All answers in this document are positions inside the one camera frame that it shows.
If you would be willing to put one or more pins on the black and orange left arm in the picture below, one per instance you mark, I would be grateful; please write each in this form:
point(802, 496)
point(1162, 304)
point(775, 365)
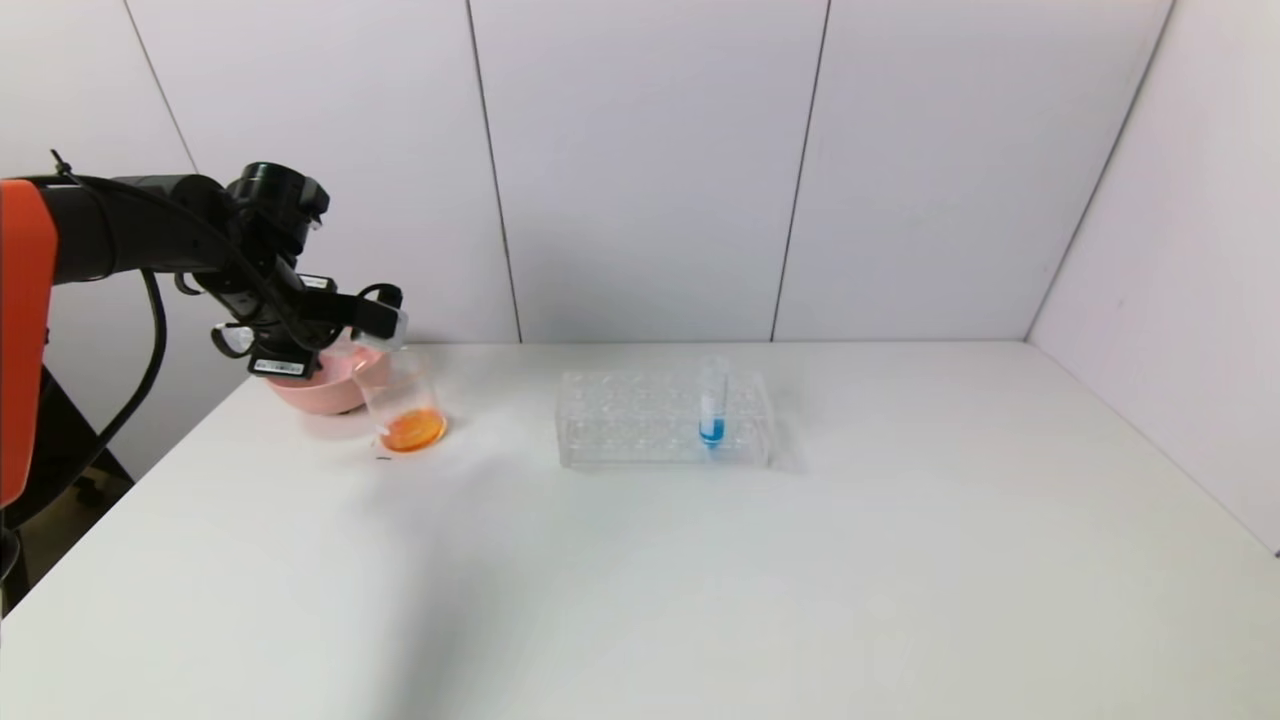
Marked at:
point(110, 225)

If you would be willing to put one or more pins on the dark equipment beside table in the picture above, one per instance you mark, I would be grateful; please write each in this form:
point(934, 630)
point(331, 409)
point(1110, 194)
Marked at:
point(55, 440)

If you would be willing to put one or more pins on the test tube with blue pigment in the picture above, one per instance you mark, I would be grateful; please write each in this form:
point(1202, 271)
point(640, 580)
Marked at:
point(711, 431)

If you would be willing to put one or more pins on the clear plastic beaker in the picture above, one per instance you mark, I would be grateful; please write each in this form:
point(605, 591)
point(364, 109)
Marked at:
point(412, 430)

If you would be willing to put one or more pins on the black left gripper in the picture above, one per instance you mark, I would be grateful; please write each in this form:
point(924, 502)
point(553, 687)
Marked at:
point(279, 365)

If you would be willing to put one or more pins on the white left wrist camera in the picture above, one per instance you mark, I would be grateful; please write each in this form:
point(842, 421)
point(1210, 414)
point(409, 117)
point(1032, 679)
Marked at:
point(392, 328)

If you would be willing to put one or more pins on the pink bowl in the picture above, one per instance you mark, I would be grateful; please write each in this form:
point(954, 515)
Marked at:
point(320, 398)

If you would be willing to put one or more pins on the clear acrylic test tube rack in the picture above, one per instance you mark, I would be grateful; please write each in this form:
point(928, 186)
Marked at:
point(640, 430)

